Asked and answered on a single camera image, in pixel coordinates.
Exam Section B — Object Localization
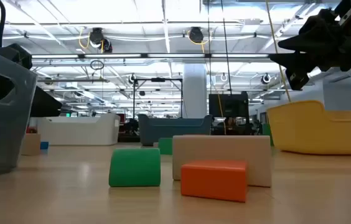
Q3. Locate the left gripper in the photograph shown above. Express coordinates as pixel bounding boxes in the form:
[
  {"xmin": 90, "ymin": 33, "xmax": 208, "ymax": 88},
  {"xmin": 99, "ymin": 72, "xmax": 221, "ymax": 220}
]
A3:
[{"xmin": 0, "ymin": 42, "xmax": 63, "ymax": 118}]

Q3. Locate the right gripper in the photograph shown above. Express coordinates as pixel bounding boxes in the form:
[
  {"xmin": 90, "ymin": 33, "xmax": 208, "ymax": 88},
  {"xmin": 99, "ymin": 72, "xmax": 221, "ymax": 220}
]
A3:
[{"xmin": 268, "ymin": 0, "xmax": 351, "ymax": 91}]

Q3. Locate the large green rounded block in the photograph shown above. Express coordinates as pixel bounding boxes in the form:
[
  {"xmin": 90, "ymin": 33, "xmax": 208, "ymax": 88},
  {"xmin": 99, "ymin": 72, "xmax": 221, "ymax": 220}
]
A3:
[{"xmin": 108, "ymin": 147, "xmax": 162, "ymax": 188}]

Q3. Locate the white plastic bin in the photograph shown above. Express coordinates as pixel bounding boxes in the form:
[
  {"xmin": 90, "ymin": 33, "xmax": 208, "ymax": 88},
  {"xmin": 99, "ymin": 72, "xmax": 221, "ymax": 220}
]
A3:
[{"xmin": 37, "ymin": 113, "xmax": 121, "ymax": 146}]

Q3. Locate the grey plastic bin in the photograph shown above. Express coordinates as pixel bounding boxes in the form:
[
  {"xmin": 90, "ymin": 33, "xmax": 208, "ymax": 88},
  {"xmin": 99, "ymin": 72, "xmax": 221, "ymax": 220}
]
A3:
[{"xmin": 0, "ymin": 44, "xmax": 39, "ymax": 180}]

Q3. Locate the yellow plastic bin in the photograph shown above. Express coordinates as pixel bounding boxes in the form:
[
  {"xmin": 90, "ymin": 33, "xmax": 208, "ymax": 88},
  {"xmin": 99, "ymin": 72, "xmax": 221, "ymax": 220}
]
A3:
[{"xmin": 266, "ymin": 100, "xmax": 351, "ymax": 156}]

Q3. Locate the green rectangular block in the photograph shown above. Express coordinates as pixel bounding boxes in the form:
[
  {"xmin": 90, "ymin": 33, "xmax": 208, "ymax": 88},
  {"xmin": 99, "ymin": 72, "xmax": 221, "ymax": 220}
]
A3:
[{"xmin": 261, "ymin": 123, "xmax": 274, "ymax": 147}]

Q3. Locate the black monitor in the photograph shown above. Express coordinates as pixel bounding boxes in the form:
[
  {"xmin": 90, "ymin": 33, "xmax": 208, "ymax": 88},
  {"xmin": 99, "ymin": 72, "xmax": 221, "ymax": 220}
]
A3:
[{"xmin": 208, "ymin": 93, "xmax": 250, "ymax": 119}]

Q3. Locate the long ceiling light strip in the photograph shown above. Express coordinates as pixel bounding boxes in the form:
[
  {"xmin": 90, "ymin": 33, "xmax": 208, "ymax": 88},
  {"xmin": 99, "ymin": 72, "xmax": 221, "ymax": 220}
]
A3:
[{"xmin": 30, "ymin": 53, "xmax": 270, "ymax": 59}]

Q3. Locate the white pillar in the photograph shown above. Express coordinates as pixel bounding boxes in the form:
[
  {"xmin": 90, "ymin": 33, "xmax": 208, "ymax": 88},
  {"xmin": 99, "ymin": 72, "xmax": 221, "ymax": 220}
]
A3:
[{"xmin": 182, "ymin": 63, "xmax": 208, "ymax": 119}]

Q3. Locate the large beige block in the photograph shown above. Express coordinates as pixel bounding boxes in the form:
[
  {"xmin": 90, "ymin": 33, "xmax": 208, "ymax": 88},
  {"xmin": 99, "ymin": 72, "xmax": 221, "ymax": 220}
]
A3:
[{"xmin": 172, "ymin": 134, "xmax": 273, "ymax": 188}]

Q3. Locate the small green block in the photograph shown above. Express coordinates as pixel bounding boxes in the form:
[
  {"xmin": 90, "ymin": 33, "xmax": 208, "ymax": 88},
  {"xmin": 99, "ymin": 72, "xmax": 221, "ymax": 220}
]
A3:
[{"xmin": 157, "ymin": 137, "xmax": 174, "ymax": 156}]

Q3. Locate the blue-grey plastic bin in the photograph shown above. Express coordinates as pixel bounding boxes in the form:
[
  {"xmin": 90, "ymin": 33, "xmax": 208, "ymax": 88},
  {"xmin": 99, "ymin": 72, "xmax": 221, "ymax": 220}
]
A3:
[{"xmin": 137, "ymin": 113, "xmax": 213, "ymax": 147}]

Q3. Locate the orange rectangular block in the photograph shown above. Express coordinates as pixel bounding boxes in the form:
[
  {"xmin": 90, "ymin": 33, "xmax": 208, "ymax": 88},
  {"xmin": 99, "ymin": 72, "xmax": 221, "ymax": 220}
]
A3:
[{"xmin": 180, "ymin": 159, "xmax": 248, "ymax": 203}]

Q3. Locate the yellow hanging cable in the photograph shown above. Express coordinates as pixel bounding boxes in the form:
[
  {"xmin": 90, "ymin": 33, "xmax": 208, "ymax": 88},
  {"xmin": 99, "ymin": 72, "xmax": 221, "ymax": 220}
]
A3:
[{"xmin": 264, "ymin": 0, "xmax": 292, "ymax": 103}]

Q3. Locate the black hanging cable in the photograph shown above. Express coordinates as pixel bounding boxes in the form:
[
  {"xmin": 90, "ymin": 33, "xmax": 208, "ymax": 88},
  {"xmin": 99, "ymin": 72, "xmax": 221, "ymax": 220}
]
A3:
[{"xmin": 220, "ymin": 0, "xmax": 233, "ymax": 95}]

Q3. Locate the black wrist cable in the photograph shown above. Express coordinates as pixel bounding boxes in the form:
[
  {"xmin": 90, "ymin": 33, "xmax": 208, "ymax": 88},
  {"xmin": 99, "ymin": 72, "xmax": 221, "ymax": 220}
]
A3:
[{"xmin": 0, "ymin": 0, "xmax": 7, "ymax": 49}]

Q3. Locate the black frame rig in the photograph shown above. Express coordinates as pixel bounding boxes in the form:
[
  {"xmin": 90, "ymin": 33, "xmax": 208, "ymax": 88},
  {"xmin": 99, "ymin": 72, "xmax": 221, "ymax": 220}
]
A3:
[{"xmin": 131, "ymin": 77, "xmax": 184, "ymax": 119}]

